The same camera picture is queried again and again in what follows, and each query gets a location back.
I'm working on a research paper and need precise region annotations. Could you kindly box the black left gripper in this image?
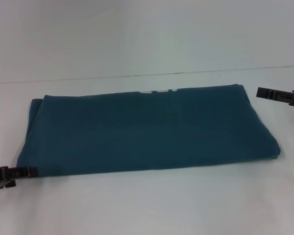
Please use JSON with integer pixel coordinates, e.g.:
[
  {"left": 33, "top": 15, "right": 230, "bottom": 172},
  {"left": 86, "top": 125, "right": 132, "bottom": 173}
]
[{"left": 0, "top": 165, "right": 39, "bottom": 192}]

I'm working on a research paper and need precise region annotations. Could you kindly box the blue teal shirt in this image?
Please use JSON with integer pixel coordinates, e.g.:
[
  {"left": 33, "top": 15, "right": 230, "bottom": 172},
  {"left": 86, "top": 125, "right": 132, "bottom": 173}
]
[{"left": 16, "top": 83, "right": 283, "bottom": 178}]

